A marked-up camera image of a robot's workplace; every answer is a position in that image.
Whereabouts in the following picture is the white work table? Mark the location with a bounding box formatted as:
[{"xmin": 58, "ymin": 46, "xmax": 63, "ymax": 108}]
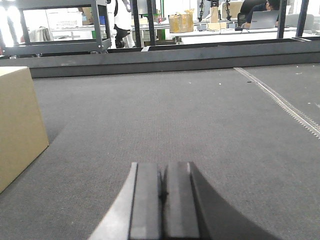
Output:
[{"xmin": 171, "ymin": 26, "xmax": 320, "ymax": 45}]

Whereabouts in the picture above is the brown cardboard box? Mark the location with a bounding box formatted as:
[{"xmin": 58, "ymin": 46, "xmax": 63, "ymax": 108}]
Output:
[{"xmin": 0, "ymin": 66, "xmax": 49, "ymax": 191}]

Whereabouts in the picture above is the grey metal shelf cart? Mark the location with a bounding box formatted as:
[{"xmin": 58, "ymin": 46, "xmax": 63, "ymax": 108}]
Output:
[{"xmin": 0, "ymin": 0, "xmax": 112, "ymax": 58}]

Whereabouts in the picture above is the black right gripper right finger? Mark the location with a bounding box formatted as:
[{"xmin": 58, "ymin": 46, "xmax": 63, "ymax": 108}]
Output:
[{"xmin": 163, "ymin": 162, "xmax": 277, "ymax": 240}]

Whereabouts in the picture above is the silver laptop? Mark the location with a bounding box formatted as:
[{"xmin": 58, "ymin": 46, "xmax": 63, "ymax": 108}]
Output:
[{"xmin": 249, "ymin": 10, "xmax": 279, "ymax": 30}]

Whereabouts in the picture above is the person in dark shirt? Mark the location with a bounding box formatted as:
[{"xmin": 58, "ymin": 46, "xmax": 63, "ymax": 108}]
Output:
[{"xmin": 241, "ymin": 0, "xmax": 280, "ymax": 29}]

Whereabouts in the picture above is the taped cardboard box on table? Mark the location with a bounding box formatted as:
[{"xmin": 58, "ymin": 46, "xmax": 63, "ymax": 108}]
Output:
[{"xmin": 168, "ymin": 9, "xmax": 194, "ymax": 33}]

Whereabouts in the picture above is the dark grey conveyor belt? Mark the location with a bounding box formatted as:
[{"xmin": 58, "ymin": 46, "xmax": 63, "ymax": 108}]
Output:
[{"xmin": 0, "ymin": 63, "xmax": 320, "ymax": 240}]

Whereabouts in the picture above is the white humanoid robot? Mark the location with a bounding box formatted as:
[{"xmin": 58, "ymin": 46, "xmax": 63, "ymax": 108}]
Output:
[{"xmin": 106, "ymin": 0, "xmax": 136, "ymax": 49}]

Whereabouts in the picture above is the grey conveyor side rail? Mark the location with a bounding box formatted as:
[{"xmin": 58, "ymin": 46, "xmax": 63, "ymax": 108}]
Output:
[{"xmin": 0, "ymin": 36, "xmax": 320, "ymax": 78}]

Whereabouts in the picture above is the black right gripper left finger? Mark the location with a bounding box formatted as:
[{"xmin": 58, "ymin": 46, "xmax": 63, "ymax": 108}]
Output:
[{"xmin": 89, "ymin": 162, "xmax": 162, "ymax": 240}]

